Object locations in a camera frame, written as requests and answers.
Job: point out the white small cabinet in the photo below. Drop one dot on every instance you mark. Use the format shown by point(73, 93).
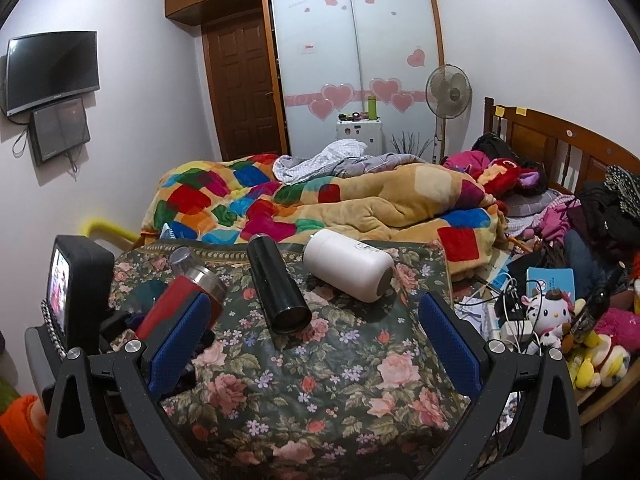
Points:
point(369, 132)

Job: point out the floral tablecloth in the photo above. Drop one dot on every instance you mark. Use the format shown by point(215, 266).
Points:
point(357, 393)

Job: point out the grey white crumpled cloth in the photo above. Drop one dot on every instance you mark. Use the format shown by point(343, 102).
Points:
point(342, 158)

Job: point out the wooden bed headboard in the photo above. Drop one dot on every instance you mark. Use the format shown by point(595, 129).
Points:
point(571, 154)

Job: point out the green bottle on cabinet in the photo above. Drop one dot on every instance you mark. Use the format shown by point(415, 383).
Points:
point(372, 109)

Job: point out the colourful patchwork blanket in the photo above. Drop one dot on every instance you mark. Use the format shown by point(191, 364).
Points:
point(228, 202)

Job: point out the red plush toy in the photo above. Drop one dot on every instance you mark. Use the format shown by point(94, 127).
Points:
point(505, 177)

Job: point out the frosted wardrobe with hearts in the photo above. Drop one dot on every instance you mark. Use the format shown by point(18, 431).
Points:
point(333, 54)

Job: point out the white cat plush toy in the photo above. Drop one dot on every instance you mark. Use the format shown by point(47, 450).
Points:
point(549, 314)

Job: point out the yellow padded rail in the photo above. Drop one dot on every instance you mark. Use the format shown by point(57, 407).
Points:
point(109, 231)

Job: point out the standing electric fan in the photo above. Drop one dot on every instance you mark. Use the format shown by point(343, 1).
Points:
point(448, 94)

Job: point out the black phone with screen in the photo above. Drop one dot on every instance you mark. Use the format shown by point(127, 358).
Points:
point(79, 284)

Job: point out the red steel thermos cup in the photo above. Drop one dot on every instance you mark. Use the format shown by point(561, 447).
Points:
point(192, 277)

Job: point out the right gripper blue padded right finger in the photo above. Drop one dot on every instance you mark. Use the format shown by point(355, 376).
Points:
point(459, 347)

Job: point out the blue booklet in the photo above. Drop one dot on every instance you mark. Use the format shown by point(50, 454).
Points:
point(541, 280)

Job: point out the brown wooden door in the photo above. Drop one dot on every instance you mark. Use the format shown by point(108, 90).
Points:
point(240, 86)

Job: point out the small wall monitor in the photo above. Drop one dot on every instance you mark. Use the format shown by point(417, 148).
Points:
point(57, 129)

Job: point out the pink plush toy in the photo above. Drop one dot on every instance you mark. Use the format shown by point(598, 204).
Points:
point(623, 327)

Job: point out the dark green faceted cup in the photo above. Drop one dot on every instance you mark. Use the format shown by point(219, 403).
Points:
point(142, 297)

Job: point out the yellow plush toy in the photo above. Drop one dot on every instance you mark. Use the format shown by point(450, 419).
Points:
point(599, 362)

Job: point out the white insulated bottle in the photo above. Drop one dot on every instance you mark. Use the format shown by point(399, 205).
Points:
point(355, 268)

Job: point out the wall mounted black television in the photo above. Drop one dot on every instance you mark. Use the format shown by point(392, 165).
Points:
point(50, 66)

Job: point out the black cylindrical flask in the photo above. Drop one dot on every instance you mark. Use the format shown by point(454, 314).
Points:
point(284, 306)

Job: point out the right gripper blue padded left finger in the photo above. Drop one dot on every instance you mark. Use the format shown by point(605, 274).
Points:
point(177, 324)

